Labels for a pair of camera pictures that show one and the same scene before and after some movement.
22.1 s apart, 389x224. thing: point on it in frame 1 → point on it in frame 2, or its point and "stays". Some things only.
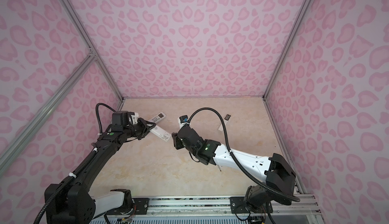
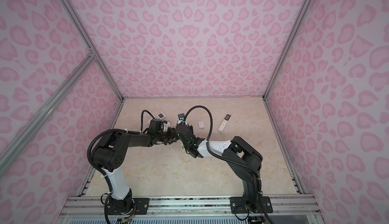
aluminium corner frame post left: x=69 y=8 stays
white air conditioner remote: x=158 y=118 stays
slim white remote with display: x=226 y=119 stays
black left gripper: x=146 y=127 → x=171 y=136
